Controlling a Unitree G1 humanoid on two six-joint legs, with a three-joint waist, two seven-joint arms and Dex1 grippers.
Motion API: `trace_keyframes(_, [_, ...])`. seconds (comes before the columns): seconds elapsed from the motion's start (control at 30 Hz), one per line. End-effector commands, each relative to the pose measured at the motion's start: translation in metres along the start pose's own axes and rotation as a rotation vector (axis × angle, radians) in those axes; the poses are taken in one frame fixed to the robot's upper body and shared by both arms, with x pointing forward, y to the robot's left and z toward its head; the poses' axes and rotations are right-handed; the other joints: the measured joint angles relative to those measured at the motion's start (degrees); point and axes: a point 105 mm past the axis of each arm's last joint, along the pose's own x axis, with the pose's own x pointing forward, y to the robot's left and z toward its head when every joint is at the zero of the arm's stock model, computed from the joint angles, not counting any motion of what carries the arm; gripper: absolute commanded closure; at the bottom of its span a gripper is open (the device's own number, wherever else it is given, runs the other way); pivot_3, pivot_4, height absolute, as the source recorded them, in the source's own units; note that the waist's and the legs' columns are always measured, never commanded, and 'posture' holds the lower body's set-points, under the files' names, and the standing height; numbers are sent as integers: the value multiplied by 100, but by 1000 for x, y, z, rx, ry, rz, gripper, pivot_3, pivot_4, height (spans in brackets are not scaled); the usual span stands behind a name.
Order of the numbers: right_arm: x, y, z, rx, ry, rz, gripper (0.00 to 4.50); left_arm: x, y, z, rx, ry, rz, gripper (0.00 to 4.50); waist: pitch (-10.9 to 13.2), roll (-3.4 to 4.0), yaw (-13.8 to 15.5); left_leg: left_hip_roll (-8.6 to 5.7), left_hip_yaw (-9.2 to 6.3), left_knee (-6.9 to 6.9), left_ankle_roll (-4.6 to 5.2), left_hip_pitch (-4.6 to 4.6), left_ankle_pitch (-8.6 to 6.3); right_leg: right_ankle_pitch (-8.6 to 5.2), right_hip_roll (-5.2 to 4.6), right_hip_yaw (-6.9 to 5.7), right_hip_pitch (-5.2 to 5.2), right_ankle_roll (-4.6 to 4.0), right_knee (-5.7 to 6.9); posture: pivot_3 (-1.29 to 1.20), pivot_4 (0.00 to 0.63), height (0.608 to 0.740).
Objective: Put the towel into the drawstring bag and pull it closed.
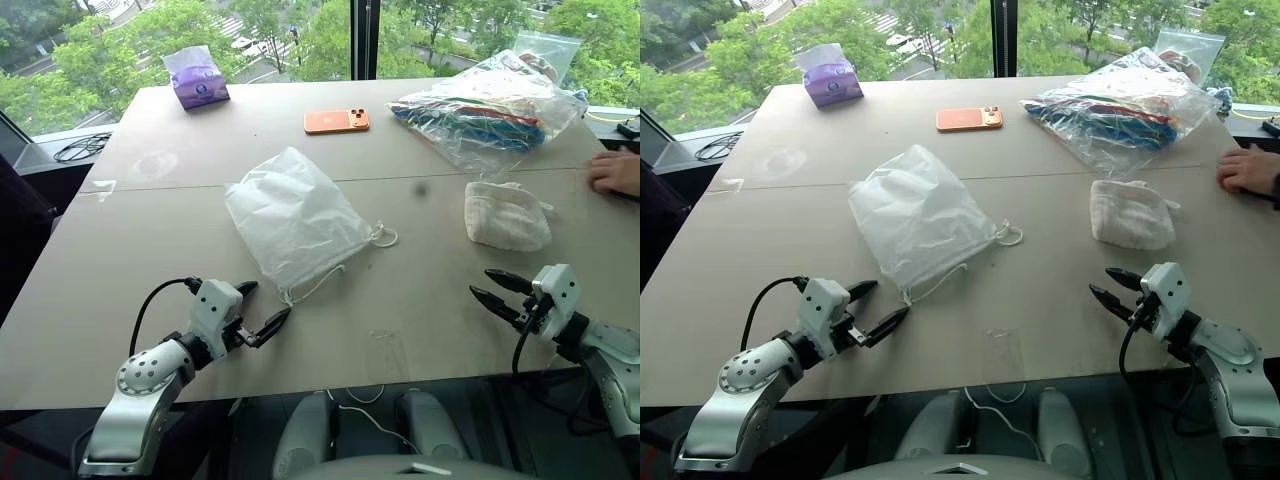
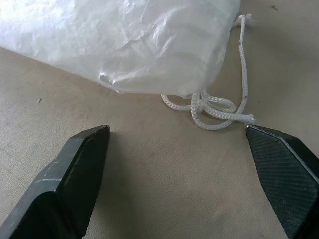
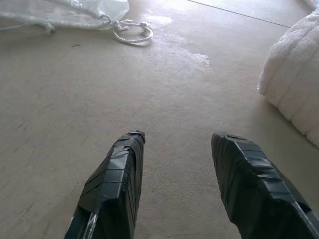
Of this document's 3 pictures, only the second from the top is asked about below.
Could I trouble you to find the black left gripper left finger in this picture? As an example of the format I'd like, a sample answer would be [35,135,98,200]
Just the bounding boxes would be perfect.
[0,124,111,239]

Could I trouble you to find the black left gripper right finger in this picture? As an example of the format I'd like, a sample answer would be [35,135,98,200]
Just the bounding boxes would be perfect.
[245,124,319,239]

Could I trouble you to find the white braided cord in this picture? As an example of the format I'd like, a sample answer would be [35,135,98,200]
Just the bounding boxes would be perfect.
[161,13,256,131]

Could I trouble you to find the white plastic bag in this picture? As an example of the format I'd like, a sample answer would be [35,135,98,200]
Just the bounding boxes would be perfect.
[0,0,242,100]

